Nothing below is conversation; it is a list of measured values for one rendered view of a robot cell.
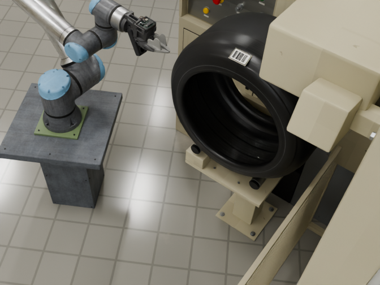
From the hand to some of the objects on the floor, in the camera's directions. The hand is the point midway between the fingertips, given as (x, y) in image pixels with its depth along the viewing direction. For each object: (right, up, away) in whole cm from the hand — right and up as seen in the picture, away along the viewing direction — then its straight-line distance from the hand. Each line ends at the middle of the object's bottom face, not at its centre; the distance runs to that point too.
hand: (166, 52), depth 177 cm
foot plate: (+42, -76, +98) cm, 131 cm away
